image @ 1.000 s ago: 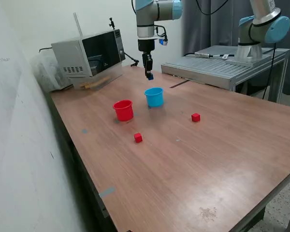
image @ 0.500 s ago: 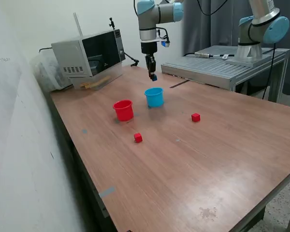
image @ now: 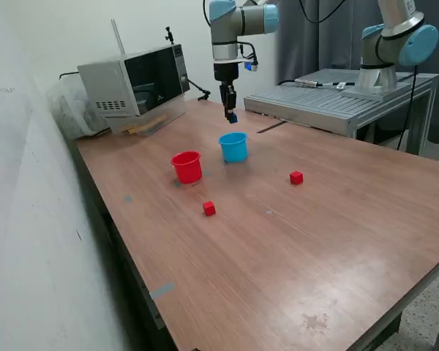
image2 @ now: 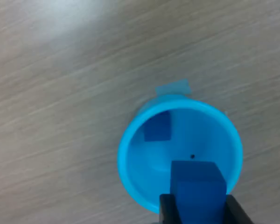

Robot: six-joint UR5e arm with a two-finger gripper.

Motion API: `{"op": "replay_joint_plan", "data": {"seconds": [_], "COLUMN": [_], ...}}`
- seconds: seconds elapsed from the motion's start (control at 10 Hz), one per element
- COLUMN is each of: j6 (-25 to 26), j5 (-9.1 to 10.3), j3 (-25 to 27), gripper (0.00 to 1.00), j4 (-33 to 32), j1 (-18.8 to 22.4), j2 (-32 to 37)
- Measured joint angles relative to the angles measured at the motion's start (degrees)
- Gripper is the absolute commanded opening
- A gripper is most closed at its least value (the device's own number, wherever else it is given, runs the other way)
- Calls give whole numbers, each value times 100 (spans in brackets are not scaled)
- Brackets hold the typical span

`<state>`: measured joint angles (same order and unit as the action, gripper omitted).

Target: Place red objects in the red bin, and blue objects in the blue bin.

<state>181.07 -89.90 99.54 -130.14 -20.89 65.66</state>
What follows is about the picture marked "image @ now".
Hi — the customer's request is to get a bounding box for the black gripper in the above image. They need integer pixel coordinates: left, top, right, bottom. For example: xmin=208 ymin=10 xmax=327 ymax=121
xmin=214 ymin=62 xmax=240 ymax=121

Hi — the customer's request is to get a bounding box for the aluminium robot base platform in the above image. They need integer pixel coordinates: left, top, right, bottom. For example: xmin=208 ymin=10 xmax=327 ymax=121
xmin=243 ymin=68 xmax=439 ymax=156

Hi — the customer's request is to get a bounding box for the blue plastic cup bin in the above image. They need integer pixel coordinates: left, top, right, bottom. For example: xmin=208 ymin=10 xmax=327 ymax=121
xmin=218 ymin=132 xmax=249 ymax=164

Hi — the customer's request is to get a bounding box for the red plastic cup bin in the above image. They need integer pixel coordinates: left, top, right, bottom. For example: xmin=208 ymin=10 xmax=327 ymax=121
xmin=170 ymin=150 xmax=203 ymax=184

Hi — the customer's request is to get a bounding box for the black tape strip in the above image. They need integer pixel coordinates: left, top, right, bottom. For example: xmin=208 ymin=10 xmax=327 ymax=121
xmin=256 ymin=121 xmax=289 ymax=135

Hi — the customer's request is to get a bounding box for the clear acrylic stand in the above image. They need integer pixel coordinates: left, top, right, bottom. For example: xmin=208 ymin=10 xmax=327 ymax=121
xmin=108 ymin=93 xmax=187 ymax=138

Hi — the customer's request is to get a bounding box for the silver metal cylinder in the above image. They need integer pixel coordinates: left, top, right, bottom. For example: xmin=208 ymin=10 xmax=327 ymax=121
xmin=294 ymin=78 xmax=325 ymax=88

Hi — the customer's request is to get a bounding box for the silver microwave oven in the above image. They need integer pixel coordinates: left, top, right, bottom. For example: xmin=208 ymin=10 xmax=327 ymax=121
xmin=76 ymin=43 xmax=191 ymax=118

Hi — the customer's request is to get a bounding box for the white thin rod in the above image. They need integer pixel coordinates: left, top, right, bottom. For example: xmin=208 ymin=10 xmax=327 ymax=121
xmin=110 ymin=18 xmax=127 ymax=61

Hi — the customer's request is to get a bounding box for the clear plastic bag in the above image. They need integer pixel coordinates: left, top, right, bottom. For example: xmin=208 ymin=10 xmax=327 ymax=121
xmin=45 ymin=78 xmax=113 ymax=140

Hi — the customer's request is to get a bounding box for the long grey tape strip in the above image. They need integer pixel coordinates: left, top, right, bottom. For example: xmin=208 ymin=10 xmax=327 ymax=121
xmin=149 ymin=282 xmax=176 ymax=301

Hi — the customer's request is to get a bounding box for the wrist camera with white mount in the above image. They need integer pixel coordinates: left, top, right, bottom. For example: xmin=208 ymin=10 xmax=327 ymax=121
xmin=212 ymin=57 xmax=260 ymax=72

